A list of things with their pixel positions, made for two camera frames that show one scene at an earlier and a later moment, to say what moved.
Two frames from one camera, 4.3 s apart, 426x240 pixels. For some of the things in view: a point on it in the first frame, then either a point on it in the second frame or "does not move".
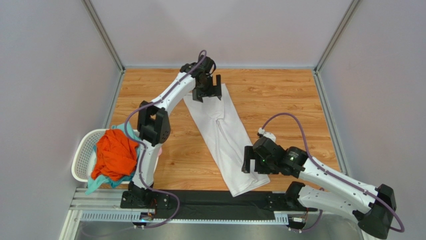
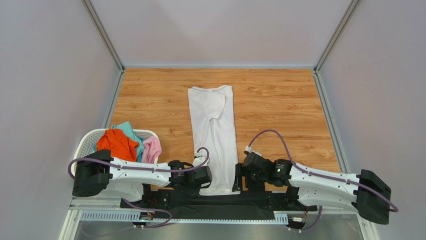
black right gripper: [255, 159] → [239, 178]
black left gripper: [217, 89] → [194, 192]
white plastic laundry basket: [84, 156] does not move
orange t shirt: [115, 157] does not move
